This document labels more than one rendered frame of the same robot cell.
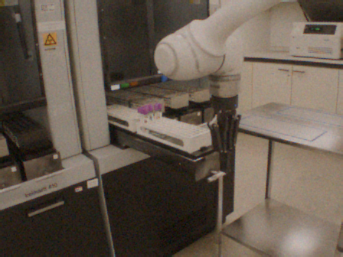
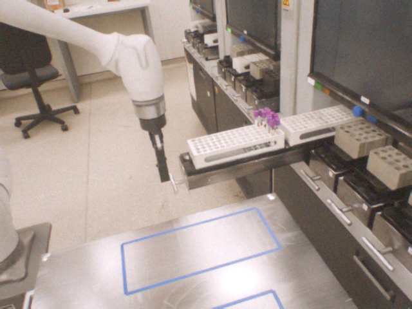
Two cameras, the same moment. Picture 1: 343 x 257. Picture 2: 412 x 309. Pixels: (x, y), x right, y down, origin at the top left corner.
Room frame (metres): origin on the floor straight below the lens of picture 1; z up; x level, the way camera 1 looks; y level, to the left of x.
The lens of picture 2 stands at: (1.37, -0.85, 1.41)
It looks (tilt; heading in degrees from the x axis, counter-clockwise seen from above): 33 degrees down; 118
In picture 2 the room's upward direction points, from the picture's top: 7 degrees counter-clockwise
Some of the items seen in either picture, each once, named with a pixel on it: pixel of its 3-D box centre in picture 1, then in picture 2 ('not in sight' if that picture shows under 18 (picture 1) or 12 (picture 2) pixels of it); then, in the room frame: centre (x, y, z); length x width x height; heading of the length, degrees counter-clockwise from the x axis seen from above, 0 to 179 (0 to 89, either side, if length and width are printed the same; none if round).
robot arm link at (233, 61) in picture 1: (220, 45); (140, 65); (0.82, -0.14, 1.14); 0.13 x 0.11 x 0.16; 137
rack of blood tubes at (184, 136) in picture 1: (171, 133); (235, 145); (1.02, 0.01, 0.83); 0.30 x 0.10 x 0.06; 40
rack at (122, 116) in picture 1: (123, 118); (324, 124); (1.26, 0.21, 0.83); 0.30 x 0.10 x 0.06; 40
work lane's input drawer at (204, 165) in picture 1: (149, 139); (275, 150); (1.12, 0.10, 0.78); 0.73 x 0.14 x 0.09; 40
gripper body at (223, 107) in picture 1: (224, 110); (154, 127); (0.83, -0.15, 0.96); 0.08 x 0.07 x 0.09; 130
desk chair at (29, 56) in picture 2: not in sight; (30, 72); (-1.41, 1.17, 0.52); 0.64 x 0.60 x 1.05; 150
